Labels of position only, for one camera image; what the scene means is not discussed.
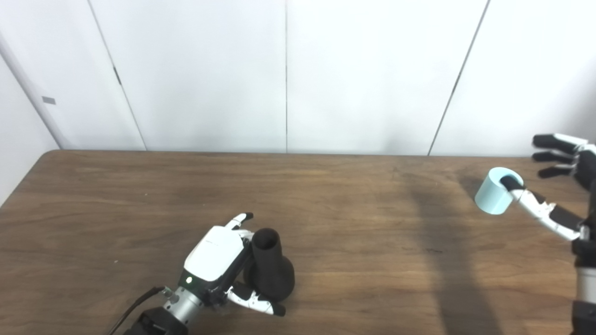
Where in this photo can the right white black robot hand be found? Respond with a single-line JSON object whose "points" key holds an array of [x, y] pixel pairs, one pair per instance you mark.
{"points": [[540, 211]]}

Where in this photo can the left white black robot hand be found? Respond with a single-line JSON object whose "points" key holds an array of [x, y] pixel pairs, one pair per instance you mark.
{"points": [[214, 251]]}

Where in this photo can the light blue cylinder cup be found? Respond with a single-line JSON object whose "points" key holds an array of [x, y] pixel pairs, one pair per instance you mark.
{"points": [[491, 195]]}

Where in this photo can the black flared nozzle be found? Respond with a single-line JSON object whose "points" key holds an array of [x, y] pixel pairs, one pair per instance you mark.
{"points": [[270, 270]]}

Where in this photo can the black panel hinge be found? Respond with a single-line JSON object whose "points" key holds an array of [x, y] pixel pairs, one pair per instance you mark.
{"points": [[117, 76]]}

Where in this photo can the small grey wall label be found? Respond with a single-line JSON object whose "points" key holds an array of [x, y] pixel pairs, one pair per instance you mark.
{"points": [[48, 100]]}

